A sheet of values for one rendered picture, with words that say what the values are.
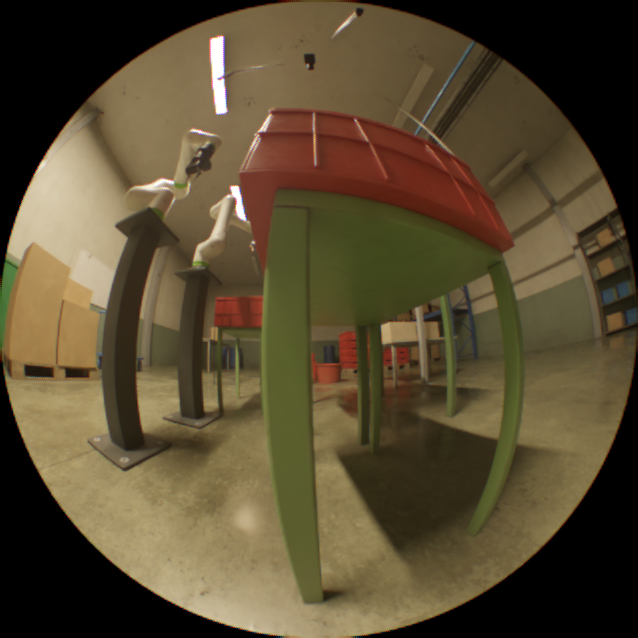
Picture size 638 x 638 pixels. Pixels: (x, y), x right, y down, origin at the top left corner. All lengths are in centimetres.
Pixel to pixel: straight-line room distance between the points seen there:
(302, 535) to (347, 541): 30
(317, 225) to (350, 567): 52
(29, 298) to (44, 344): 41
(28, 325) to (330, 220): 224
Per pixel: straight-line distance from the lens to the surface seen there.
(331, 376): 294
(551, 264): 553
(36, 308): 225
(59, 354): 236
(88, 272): 490
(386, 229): 19
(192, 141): 120
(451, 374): 113
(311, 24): 389
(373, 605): 41
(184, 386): 123
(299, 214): 15
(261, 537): 50
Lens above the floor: 40
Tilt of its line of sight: 12 degrees up
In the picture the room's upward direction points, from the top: 2 degrees counter-clockwise
